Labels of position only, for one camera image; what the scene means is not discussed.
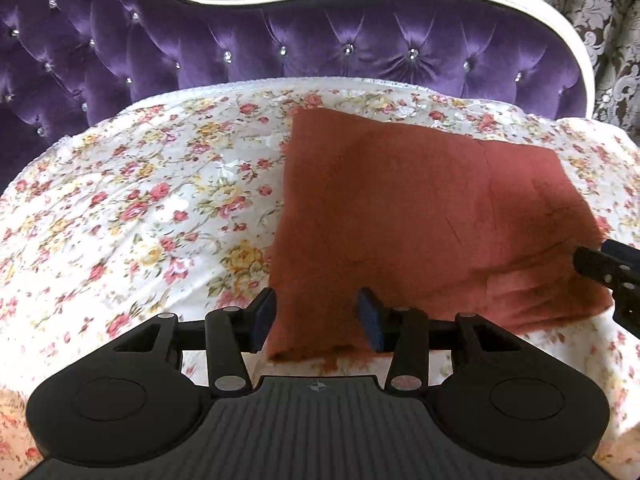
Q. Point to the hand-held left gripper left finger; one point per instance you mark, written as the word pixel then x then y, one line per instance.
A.
pixel 262 322

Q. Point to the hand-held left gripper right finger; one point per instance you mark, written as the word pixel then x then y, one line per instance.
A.
pixel 371 322

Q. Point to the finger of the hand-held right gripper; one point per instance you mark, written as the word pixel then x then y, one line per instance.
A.
pixel 595 262

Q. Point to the rust red pants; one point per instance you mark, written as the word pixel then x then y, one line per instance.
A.
pixel 400 200

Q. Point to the floral bedsheet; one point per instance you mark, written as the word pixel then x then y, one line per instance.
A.
pixel 125 200

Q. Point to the purple tufted headboard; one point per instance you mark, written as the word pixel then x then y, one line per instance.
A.
pixel 250 45

